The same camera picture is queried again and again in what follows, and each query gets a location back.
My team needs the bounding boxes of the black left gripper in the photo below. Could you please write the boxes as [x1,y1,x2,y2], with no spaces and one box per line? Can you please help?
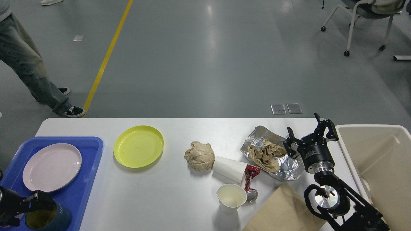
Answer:
[0,187,54,227]

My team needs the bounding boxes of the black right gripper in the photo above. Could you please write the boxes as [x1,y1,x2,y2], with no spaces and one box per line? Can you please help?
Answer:
[283,113,339,174]

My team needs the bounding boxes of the dark teal mug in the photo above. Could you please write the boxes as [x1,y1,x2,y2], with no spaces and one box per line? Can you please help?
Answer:
[25,202,72,231]

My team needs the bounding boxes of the yellow plate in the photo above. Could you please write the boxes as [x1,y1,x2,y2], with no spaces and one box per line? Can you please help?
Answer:
[113,125,164,168]

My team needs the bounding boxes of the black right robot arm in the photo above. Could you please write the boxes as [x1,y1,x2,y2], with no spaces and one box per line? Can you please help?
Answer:
[283,113,389,231]

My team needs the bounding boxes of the right metal floor plate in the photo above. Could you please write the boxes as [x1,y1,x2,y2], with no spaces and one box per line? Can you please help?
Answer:
[287,103,303,114]

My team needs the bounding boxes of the metal floor plate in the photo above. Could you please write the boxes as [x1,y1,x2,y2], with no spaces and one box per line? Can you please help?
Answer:
[270,104,287,115]
[287,103,303,114]

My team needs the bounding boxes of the pink plate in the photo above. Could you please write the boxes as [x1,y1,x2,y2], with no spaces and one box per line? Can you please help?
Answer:
[22,143,82,193]

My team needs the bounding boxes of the crumpled aluminium foil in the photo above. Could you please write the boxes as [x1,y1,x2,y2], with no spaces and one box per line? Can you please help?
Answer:
[240,126,304,182]

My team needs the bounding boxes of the left metal floor plate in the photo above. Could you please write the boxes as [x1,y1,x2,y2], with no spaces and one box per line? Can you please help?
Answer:
[270,104,287,115]

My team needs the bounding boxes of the crumpled brown paper on foil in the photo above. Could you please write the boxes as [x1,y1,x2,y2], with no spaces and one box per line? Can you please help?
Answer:
[248,139,287,173]

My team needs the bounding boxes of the crushed red can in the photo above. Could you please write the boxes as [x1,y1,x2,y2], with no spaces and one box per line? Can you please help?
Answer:
[244,165,261,203]

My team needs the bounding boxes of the beige plastic bin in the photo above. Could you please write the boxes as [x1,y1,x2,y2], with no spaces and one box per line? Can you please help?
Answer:
[336,124,411,231]

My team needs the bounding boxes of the white paper cup lying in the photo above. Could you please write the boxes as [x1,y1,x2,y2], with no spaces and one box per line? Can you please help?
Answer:
[212,156,248,183]

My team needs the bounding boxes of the white paper cup upright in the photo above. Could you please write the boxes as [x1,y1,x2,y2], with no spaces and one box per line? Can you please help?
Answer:
[217,184,247,214]

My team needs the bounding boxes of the crumpled brown paper ball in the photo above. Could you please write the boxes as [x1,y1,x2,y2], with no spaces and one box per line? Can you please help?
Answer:
[184,141,215,171]

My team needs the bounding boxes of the white metal bar on floor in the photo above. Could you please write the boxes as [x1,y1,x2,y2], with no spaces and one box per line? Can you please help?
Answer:
[393,55,411,61]

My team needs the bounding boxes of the grey office chair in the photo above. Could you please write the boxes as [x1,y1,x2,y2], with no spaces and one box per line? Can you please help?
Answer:
[320,0,406,57]

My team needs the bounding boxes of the people's feet in background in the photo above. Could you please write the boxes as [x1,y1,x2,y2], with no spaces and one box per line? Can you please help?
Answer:
[40,0,63,6]

